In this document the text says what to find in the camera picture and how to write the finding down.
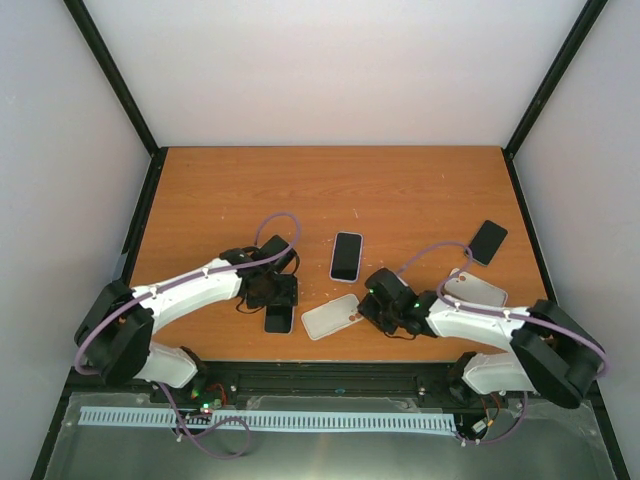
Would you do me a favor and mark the black frame post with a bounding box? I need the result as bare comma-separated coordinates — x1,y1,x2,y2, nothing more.
503,0,610,157
63,0,169,156

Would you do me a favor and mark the light blue cable duct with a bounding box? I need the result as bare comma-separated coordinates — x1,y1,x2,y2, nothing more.
78,406,456,436

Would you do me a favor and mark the lavender phone case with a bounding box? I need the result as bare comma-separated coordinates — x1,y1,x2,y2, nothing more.
328,231,364,285

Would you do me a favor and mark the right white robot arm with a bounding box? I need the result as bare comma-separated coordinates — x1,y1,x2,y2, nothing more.
357,268,608,409

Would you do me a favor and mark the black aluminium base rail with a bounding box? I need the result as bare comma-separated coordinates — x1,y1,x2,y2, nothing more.
64,360,526,416

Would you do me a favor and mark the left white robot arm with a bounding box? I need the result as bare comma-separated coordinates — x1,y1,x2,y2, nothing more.
74,235,299,403

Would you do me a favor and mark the clear white phone case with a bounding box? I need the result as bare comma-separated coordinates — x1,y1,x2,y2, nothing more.
301,294,363,341

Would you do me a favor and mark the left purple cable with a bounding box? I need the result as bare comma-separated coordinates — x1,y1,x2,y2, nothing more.
74,212,302,459

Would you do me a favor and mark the white phone case right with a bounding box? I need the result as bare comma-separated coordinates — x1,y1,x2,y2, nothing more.
443,268,508,307

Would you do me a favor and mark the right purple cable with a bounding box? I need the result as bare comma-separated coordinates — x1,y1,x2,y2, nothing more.
397,240,614,446

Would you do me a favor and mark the black phone green edge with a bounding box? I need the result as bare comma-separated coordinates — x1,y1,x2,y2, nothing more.
465,220,508,266

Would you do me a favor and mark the left black frame post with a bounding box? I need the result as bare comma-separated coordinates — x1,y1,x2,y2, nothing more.
63,0,169,156

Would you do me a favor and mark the right black frame post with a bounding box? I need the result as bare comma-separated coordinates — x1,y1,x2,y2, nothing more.
503,0,610,157

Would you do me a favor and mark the purple cable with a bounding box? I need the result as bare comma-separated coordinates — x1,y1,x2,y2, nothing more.
74,212,302,459
397,240,614,446

